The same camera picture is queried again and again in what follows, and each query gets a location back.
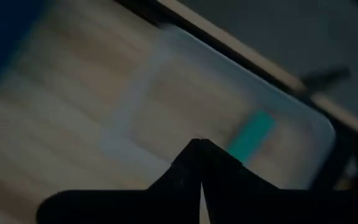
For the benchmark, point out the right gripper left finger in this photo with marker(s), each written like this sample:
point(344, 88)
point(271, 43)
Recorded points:
point(166, 205)

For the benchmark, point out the teal rectangular block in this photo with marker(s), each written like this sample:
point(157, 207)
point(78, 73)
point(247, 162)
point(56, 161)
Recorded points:
point(250, 137)

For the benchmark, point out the clear plastic bin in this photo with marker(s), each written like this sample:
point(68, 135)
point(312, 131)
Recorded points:
point(197, 93)

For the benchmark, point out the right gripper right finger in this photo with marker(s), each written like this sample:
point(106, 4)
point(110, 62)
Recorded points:
point(244, 205)

